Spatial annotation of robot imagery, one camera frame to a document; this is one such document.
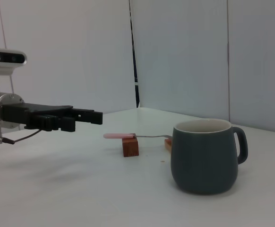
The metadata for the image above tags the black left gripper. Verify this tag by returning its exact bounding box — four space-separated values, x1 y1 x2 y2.
0 103 103 132

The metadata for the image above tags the pink handled metal spoon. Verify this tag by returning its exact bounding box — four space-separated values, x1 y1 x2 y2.
103 132 173 140

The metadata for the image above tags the dark grey ceramic cup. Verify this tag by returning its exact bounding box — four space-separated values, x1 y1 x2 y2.
170 118 249 195

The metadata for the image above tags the flat wooden spoon rest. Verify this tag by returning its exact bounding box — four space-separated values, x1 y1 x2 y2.
163 138 173 152

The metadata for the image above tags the notched wooden block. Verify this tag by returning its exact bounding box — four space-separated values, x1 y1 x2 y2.
122 137 139 157

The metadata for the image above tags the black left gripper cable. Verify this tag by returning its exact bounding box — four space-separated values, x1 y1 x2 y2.
0 126 43 145

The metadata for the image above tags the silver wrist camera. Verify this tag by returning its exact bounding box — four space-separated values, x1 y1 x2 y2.
0 48 27 76

